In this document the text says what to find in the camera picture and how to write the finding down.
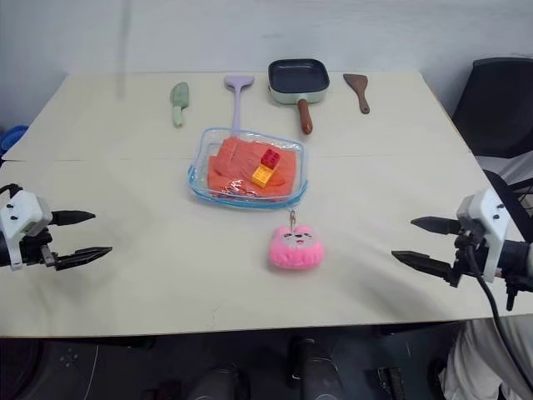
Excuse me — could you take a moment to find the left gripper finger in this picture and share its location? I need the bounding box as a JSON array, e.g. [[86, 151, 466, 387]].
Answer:
[[49, 210, 97, 228], [52, 246, 113, 273]]

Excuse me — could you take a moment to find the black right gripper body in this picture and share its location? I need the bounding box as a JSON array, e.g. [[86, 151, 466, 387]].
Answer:
[[449, 227, 491, 289]]

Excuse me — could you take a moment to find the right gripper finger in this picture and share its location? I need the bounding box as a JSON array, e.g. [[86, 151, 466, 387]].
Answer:
[[391, 249, 456, 288], [410, 215, 461, 239]]

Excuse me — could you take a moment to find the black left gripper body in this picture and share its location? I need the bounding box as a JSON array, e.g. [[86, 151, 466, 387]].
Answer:
[[18, 230, 58, 270]]

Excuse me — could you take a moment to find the clear blue-trimmed plastic pouch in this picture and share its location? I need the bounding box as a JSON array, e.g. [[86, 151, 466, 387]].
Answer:
[[186, 127, 311, 212]]

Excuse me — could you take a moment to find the orange cloth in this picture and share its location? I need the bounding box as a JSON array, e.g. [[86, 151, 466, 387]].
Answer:
[[205, 137, 298, 199]]

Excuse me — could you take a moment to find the blue round object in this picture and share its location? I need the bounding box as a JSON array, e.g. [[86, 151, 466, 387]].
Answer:
[[0, 123, 30, 163]]

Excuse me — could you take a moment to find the white cloth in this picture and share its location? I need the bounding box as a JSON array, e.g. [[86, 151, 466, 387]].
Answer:
[[437, 319, 533, 400]]

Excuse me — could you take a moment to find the dark round base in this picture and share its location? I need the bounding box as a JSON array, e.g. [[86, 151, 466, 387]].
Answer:
[[0, 336, 99, 400]]

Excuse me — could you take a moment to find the black office chair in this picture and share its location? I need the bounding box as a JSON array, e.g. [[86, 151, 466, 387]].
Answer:
[[451, 56, 533, 160]]

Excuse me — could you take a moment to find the green toy knife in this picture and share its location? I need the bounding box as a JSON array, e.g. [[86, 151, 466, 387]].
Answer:
[[169, 81, 191, 129]]

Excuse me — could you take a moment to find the brown wooden spatula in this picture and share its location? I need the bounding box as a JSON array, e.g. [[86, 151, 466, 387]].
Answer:
[[342, 72, 371, 115]]

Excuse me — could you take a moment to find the red toy building block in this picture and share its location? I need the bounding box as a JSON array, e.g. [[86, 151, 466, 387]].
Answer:
[[260, 147, 282, 170]]

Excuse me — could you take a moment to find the yellow toy building block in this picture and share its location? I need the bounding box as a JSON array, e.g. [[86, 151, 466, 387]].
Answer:
[[251, 163, 276, 189]]

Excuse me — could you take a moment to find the dark rounded shape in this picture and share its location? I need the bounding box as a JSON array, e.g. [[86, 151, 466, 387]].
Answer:
[[185, 361, 252, 400]]

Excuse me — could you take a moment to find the purple silicone spatula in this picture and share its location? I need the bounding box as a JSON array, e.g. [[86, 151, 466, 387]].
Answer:
[[223, 73, 257, 135]]

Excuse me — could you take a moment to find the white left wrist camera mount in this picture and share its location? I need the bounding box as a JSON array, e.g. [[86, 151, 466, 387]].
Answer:
[[0, 189, 53, 272]]

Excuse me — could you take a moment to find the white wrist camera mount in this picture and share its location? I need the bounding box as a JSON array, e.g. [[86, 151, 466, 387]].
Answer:
[[456, 187, 511, 284], [0, 189, 53, 272]]

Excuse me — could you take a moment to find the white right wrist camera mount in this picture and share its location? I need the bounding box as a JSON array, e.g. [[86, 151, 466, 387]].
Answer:
[[456, 187, 511, 284]]

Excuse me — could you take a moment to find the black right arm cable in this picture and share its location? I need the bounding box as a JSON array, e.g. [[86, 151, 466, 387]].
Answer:
[[466, 243, 533, 400]]

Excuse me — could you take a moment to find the pink plush animal keychain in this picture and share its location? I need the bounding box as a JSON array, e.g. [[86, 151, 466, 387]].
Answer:
[[266, 209, 326, 273]]

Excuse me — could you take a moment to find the square pan with brown handle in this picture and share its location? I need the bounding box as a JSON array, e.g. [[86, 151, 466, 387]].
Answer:
[[266, 57, 331, 136]]

